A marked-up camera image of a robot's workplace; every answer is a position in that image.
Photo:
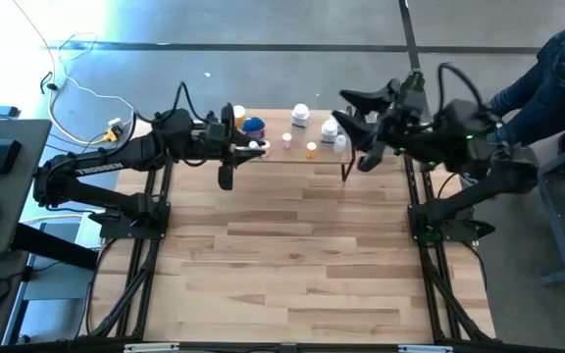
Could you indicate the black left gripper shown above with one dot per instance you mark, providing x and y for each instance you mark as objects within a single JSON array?
[{"x": 226, "y": 132}]

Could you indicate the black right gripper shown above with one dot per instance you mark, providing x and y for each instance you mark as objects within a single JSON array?
[{"x": 410, "y": 127}]

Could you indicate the white Dramamine tube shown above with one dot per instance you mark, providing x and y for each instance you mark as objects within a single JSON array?
[{"x": 254, "y": 144}]

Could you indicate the Tums bottle blue cap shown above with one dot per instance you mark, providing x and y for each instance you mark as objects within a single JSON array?
[{"x": 254, "y": 126}]

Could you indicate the large orange pill bottle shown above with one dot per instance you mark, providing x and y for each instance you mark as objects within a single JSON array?
[{"x": 240, "y": 114}]

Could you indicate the tall white pill bottle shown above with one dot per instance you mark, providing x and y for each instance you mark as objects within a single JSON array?
[{"x": 329, "y": 130}]

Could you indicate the light pink pill vial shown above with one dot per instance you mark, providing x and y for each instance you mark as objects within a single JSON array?
[{"x": 286, "y": 139}]

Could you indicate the short white pill bottle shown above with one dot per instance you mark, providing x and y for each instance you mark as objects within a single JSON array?
[{"x": 300, "y": 114}]

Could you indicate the small orange pill bottle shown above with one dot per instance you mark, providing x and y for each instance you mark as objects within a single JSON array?
[{"x": 311, "y": 147}]

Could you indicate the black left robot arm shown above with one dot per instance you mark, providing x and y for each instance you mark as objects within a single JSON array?
[{"x": 116, "y": 162}]

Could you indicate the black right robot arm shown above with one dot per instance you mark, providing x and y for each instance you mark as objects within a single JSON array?
[{"x": 483, "y": 181}]

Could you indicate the wooden shelf black metal legs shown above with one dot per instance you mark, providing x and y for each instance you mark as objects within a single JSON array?
[{"x": 282, "y": 157}]

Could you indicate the white power adapter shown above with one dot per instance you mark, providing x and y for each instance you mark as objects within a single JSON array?
[{"x": 116, "y": 122}]

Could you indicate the yellow plug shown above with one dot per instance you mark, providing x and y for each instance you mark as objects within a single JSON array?
[{"x": 111, "y": 135}]

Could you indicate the person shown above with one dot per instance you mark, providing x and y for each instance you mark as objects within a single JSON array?
[{"x": 547, "y": 88}]

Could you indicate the white box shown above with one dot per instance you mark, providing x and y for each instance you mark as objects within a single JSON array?
[{"x": 86, "y": 235}]

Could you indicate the black desk beam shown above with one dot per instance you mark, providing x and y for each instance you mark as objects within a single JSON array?
[{"x": 52, "y": 245}]

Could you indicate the blue-grey metal stand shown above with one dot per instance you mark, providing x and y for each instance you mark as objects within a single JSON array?
[{"x": 557, "y": 230}]

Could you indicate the silver aluminium bracket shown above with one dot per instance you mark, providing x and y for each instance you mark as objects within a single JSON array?
[
  {"x": 150, "y": 348},
  {"x": 425, "y": 349}
]

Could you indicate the black aluminium rig frame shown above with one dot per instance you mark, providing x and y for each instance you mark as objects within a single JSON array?
[{"x": 341, "y": 349}]

